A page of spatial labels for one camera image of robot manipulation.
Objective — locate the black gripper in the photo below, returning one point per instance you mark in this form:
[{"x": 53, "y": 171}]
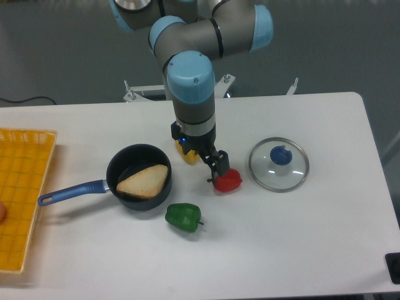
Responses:
[{"x": 217, "y": 161}]

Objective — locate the glass pot lid blue knob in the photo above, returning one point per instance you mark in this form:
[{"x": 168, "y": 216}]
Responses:
[{"x": 278, "y": 164}]

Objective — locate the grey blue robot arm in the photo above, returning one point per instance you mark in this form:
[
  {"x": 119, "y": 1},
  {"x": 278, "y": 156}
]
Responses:
[{"x": 185, "y": 47}]

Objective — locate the yellow bell pepper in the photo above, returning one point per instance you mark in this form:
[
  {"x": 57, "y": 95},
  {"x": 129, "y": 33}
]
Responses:
[{"x": 190, "y": 158}]

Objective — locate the red bell pepper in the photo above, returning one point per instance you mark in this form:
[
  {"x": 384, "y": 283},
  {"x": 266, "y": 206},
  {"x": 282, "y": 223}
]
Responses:
[{"x": 228, "y": 182}]

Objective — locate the green bell pepper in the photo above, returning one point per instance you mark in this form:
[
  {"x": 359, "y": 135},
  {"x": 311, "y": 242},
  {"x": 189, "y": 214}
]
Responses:
[{"x": 184, "y": 216}]

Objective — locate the toast bread slice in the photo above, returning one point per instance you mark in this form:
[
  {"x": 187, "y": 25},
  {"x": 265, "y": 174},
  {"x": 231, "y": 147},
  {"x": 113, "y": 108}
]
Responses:
[{"x": 145, "y": 184}]

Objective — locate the yellow woven basket tray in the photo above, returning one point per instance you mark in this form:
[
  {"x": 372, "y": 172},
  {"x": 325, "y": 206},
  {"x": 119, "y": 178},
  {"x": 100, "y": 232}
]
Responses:
[{"x": 25, "y": 158}]

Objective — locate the black device table corner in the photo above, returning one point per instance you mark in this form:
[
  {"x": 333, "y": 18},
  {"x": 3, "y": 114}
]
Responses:
[{"x": 393, "y": 265}]

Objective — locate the orange object in basket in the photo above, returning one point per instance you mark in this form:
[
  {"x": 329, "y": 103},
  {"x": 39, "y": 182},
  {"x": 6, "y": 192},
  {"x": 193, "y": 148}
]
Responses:
[{"x": 3, "y": 211}]

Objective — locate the dark pot blue handle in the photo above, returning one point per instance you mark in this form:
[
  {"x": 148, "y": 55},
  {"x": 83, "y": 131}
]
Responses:
[{"x": 124, "y": 164}]

